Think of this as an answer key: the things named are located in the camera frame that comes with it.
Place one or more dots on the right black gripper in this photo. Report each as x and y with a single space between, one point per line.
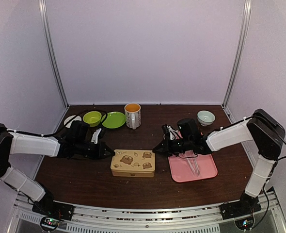
165 144

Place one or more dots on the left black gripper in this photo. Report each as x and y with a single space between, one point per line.
100 154

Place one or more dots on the bear print tin lid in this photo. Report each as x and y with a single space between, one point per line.
138 161

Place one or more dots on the beige tin box base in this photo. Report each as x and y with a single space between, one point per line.
128 173

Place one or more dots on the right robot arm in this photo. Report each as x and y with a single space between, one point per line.
260 129

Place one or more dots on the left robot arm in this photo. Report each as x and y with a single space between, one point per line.
73 142

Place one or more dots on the pink plastic tray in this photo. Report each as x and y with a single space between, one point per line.
181 172

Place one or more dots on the green saucer plate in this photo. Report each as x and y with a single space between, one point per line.
114 120

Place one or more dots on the green small bowl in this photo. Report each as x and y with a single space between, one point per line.
92 118

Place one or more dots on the black white dotted cup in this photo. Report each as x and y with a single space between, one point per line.
68 121

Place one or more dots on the white floral mug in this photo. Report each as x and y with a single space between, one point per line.
133 115

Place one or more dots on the pale celadon tea bowl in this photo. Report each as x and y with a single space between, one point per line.
205 118

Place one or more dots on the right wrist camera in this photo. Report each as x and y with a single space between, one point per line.
170 133

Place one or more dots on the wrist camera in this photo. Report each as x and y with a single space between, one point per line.
170 133
97 135

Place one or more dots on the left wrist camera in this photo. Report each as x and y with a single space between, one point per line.
97 135

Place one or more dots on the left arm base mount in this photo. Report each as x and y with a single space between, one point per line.
54 215

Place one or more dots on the aluminium front rail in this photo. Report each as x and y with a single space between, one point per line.
199 219

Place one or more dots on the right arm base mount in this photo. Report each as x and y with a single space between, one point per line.
241 213

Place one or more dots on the left aluminium frame post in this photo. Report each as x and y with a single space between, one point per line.
51 52

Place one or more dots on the aluminium frame post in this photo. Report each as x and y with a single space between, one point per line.
239 51
51 52

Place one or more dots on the right aluminium frame post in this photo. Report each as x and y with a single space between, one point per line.
239 51

